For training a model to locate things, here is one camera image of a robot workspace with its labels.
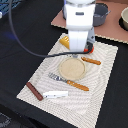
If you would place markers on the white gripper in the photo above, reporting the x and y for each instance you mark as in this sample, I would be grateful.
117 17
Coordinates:
78 39

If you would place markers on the orange toy bread loaf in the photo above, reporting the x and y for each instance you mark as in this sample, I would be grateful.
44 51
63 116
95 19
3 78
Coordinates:
65 41

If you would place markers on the brown toy sausage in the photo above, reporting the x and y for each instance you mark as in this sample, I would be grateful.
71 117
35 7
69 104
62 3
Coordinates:
34 91

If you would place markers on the red toy tomato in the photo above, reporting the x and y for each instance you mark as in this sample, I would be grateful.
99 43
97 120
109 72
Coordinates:
88 51

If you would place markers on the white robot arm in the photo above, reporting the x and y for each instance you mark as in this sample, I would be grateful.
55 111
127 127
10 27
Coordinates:
79 21

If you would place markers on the round wooden plate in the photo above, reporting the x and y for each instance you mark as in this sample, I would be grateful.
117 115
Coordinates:
72 68

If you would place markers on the brown wooden board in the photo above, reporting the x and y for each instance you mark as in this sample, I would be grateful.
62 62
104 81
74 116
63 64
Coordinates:
109 30

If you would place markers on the large grey pot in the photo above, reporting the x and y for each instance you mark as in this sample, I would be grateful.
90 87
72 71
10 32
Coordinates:
101 11

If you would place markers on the beige bowl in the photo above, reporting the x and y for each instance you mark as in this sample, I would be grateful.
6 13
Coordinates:
124 16

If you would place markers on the wooden handled knife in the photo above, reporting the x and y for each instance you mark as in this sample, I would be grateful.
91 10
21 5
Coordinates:
91 60

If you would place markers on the wooden handled fork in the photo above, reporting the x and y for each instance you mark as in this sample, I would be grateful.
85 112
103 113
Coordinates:
76 85

